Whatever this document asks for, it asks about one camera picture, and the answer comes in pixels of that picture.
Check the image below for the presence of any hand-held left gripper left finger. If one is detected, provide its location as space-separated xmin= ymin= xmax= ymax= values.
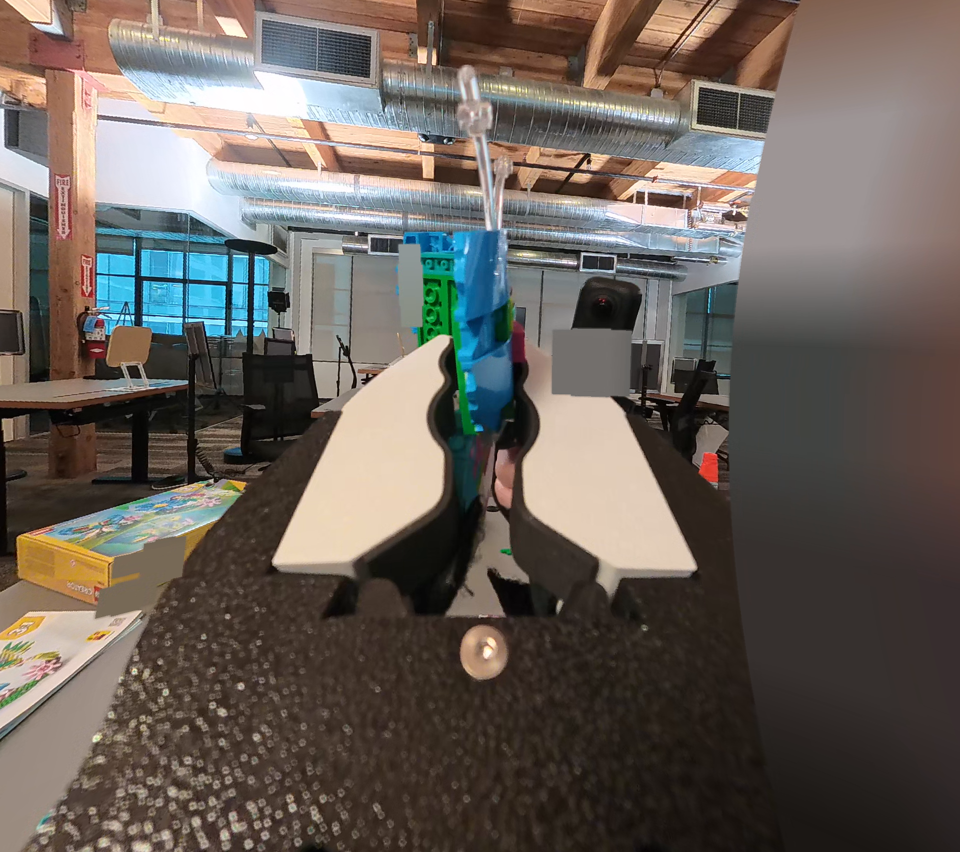
xmin=271 ymin=335 xmax=466 ymax=579

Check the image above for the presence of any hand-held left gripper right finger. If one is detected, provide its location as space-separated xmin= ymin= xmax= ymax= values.
xmin=508 ymin=341 xmax=700 ymax=580

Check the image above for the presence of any colourful lego butterfly model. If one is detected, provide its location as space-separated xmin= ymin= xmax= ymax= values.
xmin=401 ymin=65 xmax=528 ymax=517

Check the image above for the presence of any yellow lego box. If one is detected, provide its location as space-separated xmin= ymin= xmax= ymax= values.
xmin=16 ymin=477 xmax=249 ymax=606

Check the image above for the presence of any closed lego instruction booklet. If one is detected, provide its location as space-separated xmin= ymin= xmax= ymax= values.
xmin=0 ymin=610 xmax=145 ymax=738

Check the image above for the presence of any person's right hand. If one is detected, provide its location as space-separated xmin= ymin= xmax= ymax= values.
xmin=491 ymin=451 xmax=519 ymax=510

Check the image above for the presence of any black mesh office chair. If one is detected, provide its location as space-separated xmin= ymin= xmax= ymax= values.
xmin=240 ymin=350 xmax=321 ymax=465

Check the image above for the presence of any wooden board book stand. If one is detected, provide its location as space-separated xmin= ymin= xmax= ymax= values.
xmin=105 ymin=325 xmax=156 ymax=390

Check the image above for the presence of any grey office desk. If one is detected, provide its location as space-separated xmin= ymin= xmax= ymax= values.
xmin=0 ymin=377 xmax=190 ymax=487

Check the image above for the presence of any red fire extinguisher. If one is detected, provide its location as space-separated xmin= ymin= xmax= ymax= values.
xmin=78 ymin=307 xmax=111 ymax=360

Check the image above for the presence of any wooden support column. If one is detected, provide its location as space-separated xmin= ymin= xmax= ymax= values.
xmin=43 ymin=67 xmax=100 ymax=480

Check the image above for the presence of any narrow silver air duct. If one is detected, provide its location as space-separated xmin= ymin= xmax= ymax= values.
xmin=205 ymin=156 xmax=753 ymax=255

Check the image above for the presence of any large silver air duct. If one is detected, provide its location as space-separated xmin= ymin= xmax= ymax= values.
xmin=108 ymin=11 xmax=777 ymax=154

